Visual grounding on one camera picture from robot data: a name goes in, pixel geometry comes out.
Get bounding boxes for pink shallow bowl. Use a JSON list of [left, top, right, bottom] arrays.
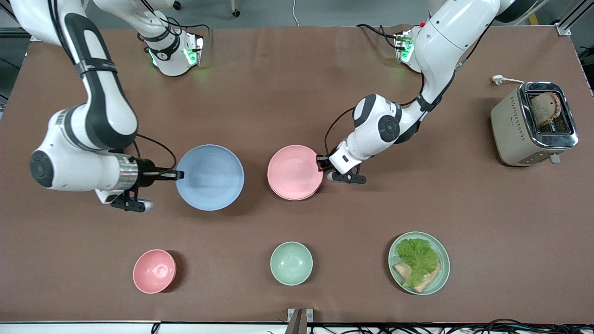
[[267, 145, 324, 201]]

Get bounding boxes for blue shallow bowl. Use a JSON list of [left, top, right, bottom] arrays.
[[175, 144, 245, 212]]

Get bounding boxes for small pink deep bowl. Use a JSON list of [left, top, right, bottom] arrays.
[[133, 249, 177, 295]]

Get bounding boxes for small green deep bowl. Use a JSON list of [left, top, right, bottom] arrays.
[[270, 241, 313, 286]]

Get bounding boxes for green lettuce leaf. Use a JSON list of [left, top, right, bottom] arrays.
[[396, 238, 440, 288]]

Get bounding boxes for brown bread slice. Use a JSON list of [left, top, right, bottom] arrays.
[[394, 261, 441, 294]]

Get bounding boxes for green plate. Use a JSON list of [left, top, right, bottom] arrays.
[[388, 231, 451, 296]]

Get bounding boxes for beige chrome toaster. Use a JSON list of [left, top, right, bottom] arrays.
[[491, 82, 579, 167]]

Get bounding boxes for bread slice in toaster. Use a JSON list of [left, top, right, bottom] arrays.
[[530, 92, 563, 128]]

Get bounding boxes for black left base cable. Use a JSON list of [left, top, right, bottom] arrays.
[[356, 23, 400, 50]]

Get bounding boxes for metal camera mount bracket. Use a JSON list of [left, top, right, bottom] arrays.
[[287, 308, 314, 334]]

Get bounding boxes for black cable bundle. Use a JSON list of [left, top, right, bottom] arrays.
[[306, 318, 594, 334]]

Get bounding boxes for aluminium frame profile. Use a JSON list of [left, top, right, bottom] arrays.
[[555, 0, 594, 37]]

